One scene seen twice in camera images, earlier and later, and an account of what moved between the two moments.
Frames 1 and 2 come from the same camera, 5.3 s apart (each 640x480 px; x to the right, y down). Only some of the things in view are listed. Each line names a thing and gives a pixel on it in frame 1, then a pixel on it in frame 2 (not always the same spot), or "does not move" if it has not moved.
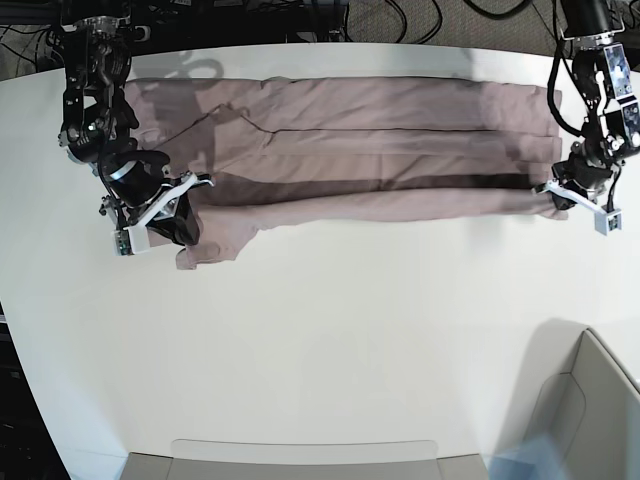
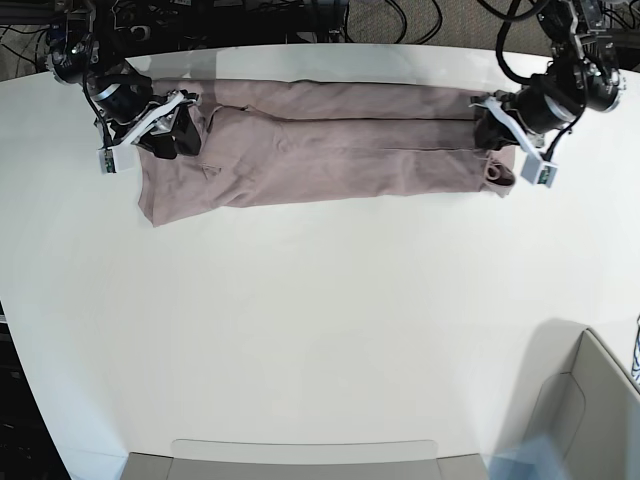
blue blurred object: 539,458 does not move
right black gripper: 580,175 -> 543,103
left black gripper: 178,222 -> 159,121
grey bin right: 576,390 does not move
